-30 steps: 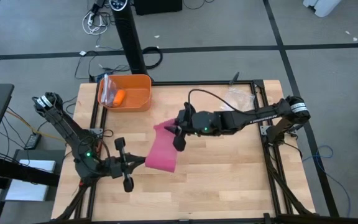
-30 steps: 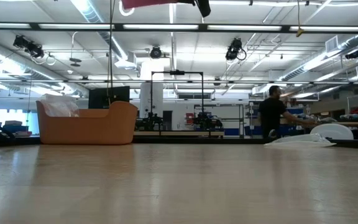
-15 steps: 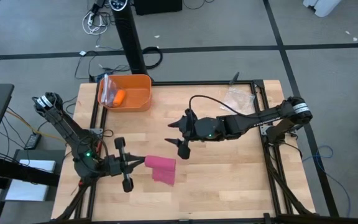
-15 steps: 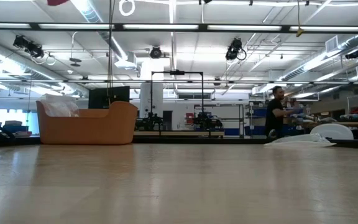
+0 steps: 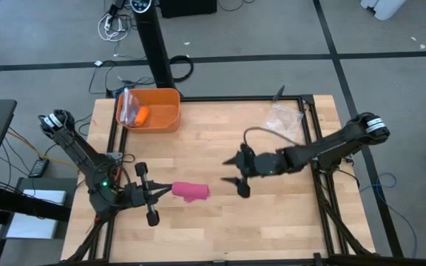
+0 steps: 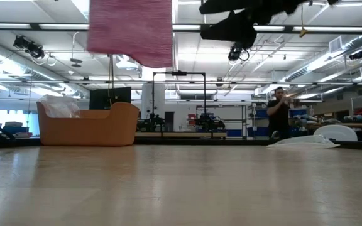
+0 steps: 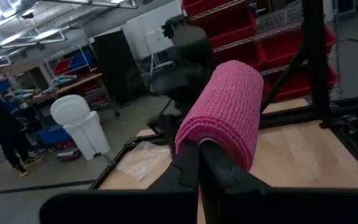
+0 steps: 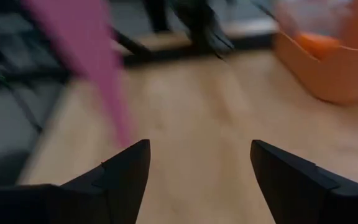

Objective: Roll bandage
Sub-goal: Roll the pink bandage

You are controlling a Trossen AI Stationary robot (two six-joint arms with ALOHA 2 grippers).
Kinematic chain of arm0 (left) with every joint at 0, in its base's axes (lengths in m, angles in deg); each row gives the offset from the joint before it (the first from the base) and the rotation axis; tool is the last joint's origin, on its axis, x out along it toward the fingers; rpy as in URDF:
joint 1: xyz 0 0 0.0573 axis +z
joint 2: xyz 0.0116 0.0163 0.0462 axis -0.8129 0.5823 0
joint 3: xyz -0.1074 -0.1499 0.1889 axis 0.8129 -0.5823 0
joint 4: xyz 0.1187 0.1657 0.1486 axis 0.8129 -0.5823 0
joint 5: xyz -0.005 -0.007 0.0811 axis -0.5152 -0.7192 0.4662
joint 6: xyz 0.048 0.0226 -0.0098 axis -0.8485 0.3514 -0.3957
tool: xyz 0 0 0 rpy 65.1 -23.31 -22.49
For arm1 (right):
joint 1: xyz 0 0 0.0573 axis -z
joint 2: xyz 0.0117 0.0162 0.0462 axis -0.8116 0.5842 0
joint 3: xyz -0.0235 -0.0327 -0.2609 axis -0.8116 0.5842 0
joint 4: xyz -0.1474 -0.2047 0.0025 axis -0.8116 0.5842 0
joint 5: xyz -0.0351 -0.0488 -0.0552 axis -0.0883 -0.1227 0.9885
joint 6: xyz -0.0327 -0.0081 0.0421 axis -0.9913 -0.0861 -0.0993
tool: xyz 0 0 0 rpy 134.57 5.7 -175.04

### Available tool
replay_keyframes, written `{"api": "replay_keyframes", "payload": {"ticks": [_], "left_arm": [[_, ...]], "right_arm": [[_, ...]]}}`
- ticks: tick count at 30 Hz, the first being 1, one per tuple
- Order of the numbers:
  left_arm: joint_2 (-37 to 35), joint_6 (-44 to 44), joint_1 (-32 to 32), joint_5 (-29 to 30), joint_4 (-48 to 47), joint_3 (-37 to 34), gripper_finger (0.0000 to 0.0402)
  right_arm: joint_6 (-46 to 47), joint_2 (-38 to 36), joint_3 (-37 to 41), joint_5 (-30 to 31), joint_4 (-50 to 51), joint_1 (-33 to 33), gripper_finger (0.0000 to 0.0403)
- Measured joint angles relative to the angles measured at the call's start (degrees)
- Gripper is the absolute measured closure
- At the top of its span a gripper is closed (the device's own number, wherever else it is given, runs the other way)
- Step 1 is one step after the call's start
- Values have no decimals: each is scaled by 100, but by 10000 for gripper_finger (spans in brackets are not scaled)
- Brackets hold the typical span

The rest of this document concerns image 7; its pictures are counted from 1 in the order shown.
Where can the wooden workbench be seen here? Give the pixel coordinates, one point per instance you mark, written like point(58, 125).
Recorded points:
point(73, 85)

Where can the white whiteboard easel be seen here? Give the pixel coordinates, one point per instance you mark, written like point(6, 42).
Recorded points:
point(155, 42)

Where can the red wheeled dolly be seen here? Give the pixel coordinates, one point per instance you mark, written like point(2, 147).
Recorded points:
point(68, 154)

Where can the clear plastic zip bag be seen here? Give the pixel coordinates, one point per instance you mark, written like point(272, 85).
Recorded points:
point(141, 160)

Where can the pink elastic bandage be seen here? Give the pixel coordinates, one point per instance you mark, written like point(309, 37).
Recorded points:
point(225, 109)

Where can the person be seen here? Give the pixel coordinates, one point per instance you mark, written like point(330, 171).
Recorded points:
point(2, 124)

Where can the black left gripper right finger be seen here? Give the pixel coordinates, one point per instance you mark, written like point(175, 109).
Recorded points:
point(244, 205)

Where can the white plastic trash bin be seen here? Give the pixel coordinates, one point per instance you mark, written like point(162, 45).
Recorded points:
point(82, 130)

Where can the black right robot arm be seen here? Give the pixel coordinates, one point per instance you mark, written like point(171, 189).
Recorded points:
point(188, 62)

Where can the black partition screen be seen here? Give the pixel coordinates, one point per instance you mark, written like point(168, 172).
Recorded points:
point(117, 65)

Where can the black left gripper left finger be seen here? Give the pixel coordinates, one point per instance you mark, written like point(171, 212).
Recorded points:
point(154, 205)

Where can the blue plastic crate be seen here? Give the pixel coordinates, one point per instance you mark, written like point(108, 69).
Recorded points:
point(53, 135)

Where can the red and blue tilted bins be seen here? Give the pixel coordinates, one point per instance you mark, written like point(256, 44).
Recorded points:
point(73, 63)

